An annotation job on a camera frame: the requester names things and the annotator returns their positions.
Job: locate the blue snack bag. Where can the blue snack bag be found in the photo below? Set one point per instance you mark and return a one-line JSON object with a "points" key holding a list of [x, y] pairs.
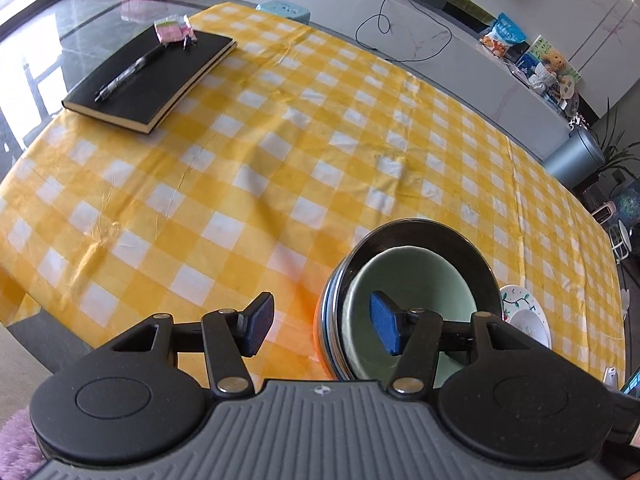
{"points": [[502, 37]]}

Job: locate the pale green ceramic bowl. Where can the pale green ceramic bowl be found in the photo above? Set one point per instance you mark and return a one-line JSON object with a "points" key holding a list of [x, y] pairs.
{"points": [[425, 280]]}

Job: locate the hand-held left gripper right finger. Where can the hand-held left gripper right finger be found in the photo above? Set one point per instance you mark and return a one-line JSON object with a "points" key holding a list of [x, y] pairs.
{"points": [[385, 322]]}

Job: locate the black pen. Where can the black pen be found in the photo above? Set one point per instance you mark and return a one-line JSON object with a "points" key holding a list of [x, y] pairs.
{"points": [[130, 72]]}

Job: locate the brown teddy bear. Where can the brown teddy bear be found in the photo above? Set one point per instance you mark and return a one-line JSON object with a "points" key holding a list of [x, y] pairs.
{"points": [[554, 62]]}

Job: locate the plain steel bowl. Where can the plain steel bowl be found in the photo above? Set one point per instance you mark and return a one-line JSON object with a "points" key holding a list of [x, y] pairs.
{"points": [[380, 240]]}

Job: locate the purple fluffy rug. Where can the purple fluffy rug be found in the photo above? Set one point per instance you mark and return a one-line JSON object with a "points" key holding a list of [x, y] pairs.
{"points": [[17, 445]]}

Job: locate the black notebook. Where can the black notebook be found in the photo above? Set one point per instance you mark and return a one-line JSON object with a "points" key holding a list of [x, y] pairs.
{"points": [[165, 80]]}

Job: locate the white hand fan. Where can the white hand fan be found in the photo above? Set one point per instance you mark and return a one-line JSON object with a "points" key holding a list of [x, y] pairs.
{"points": [[565, 91]]}

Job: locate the white round stool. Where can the white round stool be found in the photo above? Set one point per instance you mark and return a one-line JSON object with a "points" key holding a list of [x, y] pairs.
{"points": [[622, 240]]}

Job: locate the light blue plastic stool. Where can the light blue plastic stool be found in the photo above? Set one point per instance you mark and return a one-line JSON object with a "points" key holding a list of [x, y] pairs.
{"points": [[280, 10]]}

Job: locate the yellow checkered tablecloth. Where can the yellow checkered tablecloth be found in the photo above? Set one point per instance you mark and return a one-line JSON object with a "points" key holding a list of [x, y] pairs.
{"points": [[250, 160]]}

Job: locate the grey blue trash bin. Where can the grey blue trash bin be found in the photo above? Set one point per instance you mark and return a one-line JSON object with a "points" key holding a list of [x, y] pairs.
{"points": [[575, 160]]}

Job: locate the pink sticky note packet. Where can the pink sticky note packet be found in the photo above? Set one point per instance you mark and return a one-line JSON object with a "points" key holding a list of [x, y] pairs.
{"points": [[170, 29]]}

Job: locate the small pink heater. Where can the small pink heater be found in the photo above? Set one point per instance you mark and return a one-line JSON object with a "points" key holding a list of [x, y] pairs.
{"points": [[604, 211]]}

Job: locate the white fruit print plate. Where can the white fruit print plate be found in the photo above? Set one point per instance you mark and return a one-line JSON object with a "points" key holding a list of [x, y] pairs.
{"points": [[515, 300]]}

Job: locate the tall potted plant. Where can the tall potted plant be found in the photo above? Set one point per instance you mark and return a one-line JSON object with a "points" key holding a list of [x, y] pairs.
{"points": [[617, 150]]}

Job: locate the blue water bottle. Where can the blue water bottle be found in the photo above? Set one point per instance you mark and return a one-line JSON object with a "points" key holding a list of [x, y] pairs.
{"points": [[629, 205]]}

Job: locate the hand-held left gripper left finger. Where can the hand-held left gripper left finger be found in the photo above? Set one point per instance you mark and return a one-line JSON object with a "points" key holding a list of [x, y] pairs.
{"points": [[260, 322]]}

